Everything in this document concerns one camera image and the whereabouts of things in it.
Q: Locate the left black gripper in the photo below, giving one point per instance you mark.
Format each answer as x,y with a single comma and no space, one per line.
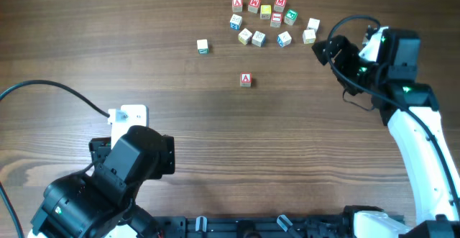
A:
100,148

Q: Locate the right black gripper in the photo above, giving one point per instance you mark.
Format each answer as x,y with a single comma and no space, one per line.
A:
348,50

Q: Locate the white blue C block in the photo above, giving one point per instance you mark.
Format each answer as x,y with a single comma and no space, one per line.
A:
284,39

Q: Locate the red I block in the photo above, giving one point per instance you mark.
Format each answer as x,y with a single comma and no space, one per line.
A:
276,19

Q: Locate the red a block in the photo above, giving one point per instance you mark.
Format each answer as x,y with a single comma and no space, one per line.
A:
237,6
245,79

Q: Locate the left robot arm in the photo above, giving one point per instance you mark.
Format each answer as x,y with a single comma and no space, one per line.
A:
83,205

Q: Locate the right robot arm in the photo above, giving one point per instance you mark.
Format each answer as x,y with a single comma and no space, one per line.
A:
388,65

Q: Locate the white yellow-edged block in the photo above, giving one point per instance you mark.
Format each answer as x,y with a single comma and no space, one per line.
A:
309,36

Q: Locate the white block far right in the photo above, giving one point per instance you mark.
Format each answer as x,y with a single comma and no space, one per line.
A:
313,24

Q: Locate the green block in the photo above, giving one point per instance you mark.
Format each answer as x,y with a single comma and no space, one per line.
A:
290,17

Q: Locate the red M block right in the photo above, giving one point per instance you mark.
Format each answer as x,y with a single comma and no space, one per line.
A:
279,5

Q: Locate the red m block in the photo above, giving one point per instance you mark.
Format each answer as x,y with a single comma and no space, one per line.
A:
279,5
253,6

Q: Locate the white blue-edged block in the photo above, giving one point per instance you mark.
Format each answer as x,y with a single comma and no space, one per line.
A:
258,38

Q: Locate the yellow block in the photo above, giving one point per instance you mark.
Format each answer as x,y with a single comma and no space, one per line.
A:
265,11

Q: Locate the white yellow-sided block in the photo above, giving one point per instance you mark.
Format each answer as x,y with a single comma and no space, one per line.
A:
245,36

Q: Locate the red M block left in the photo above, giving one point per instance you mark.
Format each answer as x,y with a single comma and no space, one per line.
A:
253,6

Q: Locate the white blue-sided block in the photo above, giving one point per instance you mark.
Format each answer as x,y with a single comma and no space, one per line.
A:
235,22

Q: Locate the white green-sided block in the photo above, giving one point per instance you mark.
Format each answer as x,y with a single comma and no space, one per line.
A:
202,46

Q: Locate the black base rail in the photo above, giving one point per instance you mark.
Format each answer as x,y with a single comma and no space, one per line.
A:
310,226

